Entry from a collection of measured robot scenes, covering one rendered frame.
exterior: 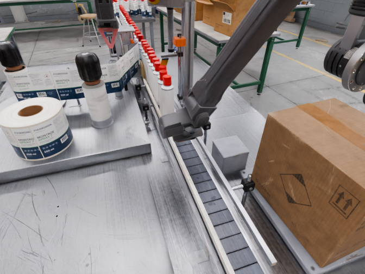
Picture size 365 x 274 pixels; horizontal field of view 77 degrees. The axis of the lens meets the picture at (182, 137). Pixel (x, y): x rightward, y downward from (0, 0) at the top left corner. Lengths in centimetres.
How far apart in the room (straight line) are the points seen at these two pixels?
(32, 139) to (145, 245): 51
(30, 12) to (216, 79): 828
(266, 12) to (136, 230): 61
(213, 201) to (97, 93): 58
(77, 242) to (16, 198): 29
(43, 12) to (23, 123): 781
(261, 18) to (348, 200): 38
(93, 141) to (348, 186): 81
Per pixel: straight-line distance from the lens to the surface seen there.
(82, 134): 102
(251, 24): 48
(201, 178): 76
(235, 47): 50
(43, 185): 94
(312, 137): 61
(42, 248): 78
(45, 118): 89
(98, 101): 96
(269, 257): 56
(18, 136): 92
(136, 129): 98
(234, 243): 65
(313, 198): 63
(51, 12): 861
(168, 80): 91
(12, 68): 124
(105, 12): 88
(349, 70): 103
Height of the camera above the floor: 145
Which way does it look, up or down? 38 degrees down
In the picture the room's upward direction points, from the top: straight up
